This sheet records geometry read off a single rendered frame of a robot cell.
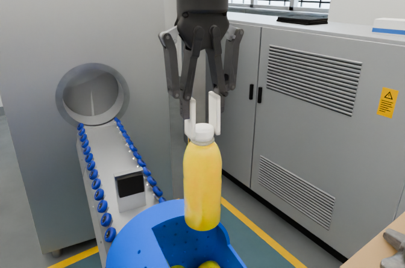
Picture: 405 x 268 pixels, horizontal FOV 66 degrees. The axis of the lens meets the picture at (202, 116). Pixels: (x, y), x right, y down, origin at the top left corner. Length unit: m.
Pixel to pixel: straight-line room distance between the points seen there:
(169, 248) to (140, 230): 0.14
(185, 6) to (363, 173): 1.67
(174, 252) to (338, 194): 1.47
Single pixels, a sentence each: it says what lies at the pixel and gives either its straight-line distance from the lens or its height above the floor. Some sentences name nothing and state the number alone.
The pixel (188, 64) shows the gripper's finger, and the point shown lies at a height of 1.57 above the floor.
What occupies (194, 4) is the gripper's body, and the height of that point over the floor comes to 1.66.
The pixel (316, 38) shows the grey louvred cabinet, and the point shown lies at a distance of 1.96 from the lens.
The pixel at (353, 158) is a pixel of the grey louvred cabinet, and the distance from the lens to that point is 1.98.
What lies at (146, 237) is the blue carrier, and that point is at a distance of 0.67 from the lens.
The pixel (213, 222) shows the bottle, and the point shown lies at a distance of 0.60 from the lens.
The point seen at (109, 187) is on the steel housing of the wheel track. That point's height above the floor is 0.93.
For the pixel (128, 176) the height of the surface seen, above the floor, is 1.08.
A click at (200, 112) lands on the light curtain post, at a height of 1.20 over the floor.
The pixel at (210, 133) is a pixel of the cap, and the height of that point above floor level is 1.46.
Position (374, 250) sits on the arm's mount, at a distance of 0.90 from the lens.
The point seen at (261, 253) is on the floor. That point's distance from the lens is 2.34.
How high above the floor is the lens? 1.68
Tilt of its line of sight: 23 degrees down
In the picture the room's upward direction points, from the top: straight up
